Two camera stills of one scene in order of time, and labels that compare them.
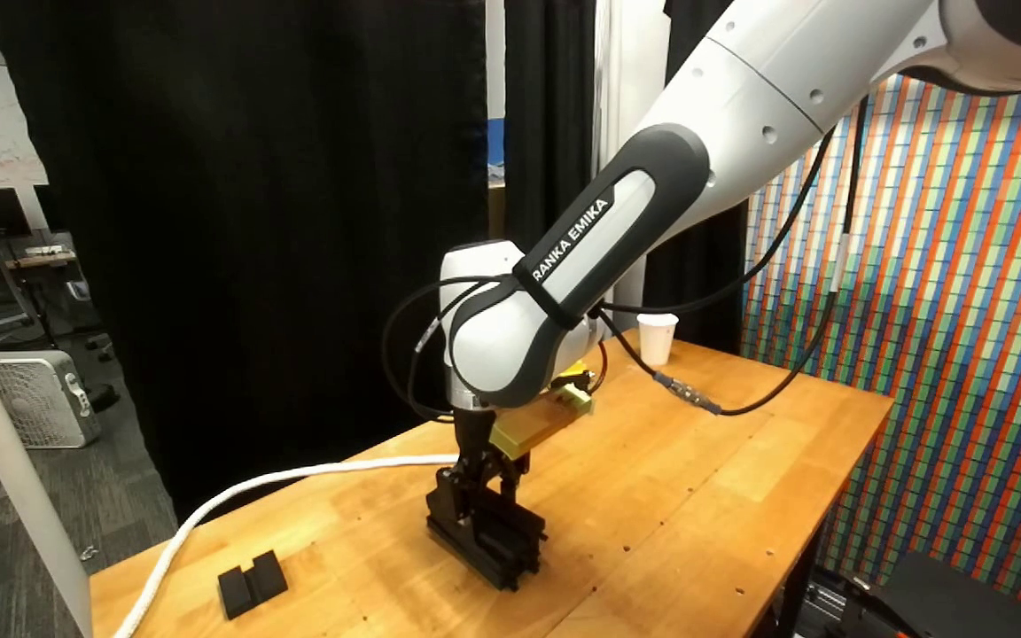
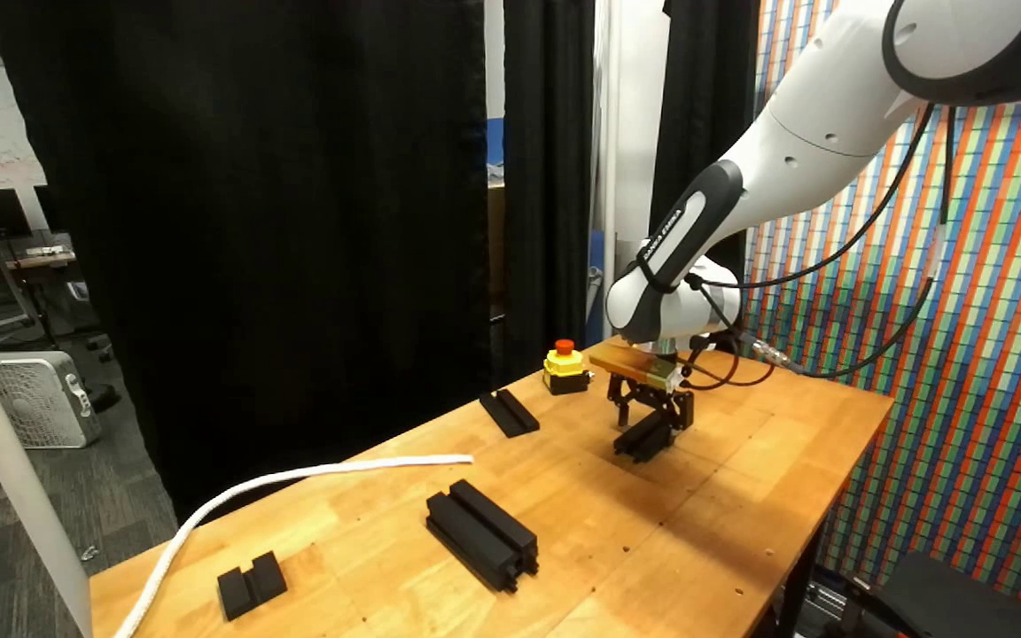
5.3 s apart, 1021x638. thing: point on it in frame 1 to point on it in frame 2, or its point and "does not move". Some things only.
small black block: (250, 586) does not move
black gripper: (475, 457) to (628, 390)
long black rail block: (491, 535) does not move
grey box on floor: (43, 396) does not move
